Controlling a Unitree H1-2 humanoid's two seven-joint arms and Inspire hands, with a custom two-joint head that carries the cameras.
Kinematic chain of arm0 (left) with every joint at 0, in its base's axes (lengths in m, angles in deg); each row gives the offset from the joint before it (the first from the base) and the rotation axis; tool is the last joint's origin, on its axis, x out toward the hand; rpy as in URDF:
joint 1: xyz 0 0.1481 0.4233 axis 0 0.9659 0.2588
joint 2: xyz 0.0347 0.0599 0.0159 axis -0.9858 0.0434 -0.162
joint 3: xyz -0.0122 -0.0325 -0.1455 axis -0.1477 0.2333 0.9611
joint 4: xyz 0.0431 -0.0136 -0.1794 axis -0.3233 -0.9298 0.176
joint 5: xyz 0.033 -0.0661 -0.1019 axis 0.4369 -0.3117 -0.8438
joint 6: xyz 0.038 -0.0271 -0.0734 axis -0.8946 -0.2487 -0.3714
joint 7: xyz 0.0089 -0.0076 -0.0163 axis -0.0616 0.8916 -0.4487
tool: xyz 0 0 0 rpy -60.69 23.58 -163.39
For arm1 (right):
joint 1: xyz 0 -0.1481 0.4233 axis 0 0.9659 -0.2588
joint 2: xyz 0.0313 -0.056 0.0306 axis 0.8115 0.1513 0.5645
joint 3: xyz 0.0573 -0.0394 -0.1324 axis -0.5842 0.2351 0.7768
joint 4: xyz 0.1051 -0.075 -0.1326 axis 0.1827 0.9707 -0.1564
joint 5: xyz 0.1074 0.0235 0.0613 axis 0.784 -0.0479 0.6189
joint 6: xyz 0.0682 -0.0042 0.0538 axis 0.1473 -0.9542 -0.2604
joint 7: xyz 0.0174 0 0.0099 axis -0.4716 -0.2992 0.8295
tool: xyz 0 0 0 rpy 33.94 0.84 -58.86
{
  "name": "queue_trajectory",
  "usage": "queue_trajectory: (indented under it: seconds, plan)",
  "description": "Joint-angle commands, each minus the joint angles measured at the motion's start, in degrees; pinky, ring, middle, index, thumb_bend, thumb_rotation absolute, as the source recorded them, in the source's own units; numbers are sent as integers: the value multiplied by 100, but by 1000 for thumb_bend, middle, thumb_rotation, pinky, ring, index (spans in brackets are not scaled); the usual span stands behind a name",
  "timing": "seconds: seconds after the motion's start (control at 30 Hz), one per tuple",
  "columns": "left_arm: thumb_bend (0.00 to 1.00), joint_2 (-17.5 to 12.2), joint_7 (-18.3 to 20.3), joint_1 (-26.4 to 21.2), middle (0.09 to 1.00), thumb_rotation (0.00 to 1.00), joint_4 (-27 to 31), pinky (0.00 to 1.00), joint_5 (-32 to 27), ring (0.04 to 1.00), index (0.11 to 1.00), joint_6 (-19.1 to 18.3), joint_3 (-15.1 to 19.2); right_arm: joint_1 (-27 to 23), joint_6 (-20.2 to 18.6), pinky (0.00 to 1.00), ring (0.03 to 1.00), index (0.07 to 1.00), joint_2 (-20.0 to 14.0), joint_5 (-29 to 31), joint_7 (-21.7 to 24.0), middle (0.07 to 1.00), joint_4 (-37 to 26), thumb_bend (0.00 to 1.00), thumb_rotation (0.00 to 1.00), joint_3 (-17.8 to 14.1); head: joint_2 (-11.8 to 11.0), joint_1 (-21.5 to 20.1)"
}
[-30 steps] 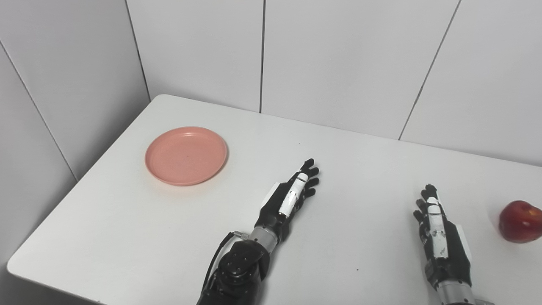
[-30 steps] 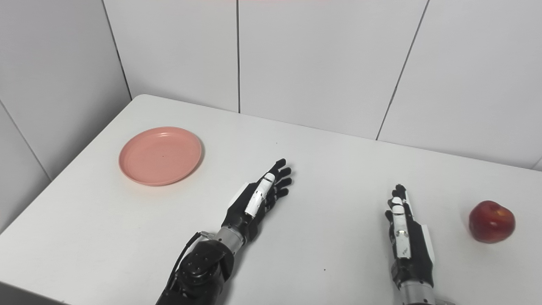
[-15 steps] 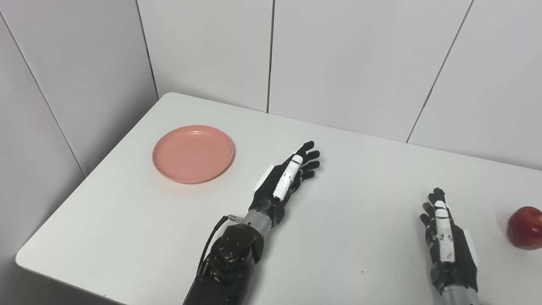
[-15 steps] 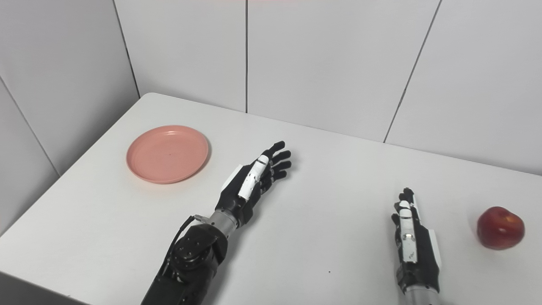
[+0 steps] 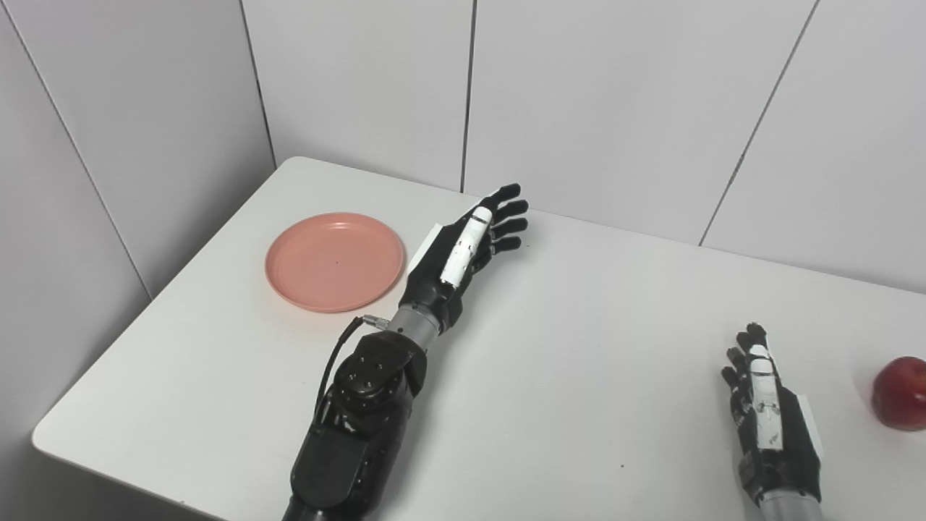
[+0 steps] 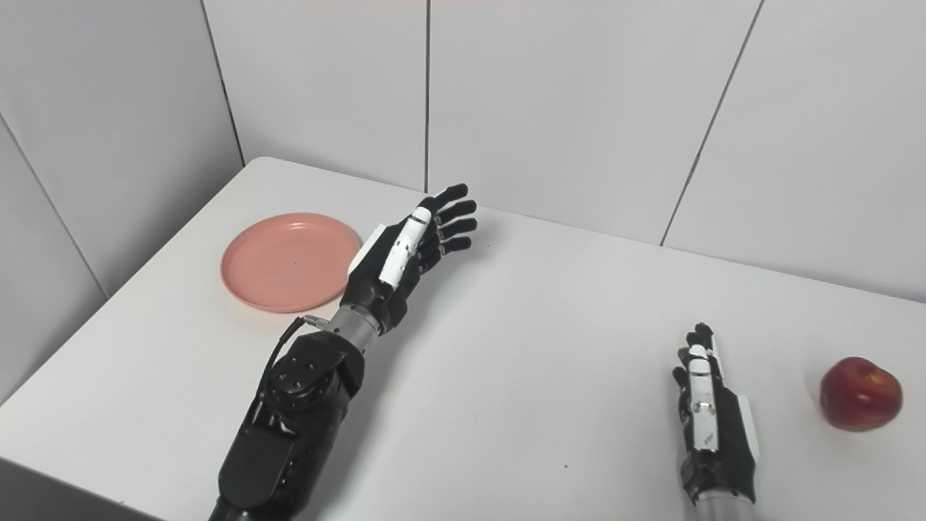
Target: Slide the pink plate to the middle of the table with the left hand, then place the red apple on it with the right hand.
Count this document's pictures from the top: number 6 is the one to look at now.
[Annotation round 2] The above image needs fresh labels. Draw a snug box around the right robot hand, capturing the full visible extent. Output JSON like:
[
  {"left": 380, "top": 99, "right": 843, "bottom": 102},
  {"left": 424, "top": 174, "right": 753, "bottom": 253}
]
[{"left": 672, "top": 323, "right": 760, "bottom": 506}]

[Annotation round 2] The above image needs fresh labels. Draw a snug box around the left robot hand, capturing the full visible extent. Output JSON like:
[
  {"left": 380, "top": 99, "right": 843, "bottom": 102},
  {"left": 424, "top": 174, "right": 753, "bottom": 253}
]
[{"left": 340, "top": 183, "right": 479, "bottom": 335}]

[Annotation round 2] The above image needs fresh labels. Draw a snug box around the pink plate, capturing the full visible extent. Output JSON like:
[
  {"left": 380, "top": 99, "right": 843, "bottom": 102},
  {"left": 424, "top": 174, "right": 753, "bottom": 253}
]
[{"left": 221, "top": 212, "right": 362, "bottom": 314}]

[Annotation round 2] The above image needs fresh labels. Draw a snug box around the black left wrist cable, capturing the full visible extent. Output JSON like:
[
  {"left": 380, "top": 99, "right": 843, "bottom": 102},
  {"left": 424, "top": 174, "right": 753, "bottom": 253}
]
[{"left": 257, "top": 314, "right": 335, "bottom": 406}]

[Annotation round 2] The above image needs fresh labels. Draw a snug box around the red apple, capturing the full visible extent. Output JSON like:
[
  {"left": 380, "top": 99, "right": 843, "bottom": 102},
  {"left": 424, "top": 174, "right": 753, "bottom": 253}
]
[{"left": 820, "top": 356, "right": 904, "bottom": 433}]

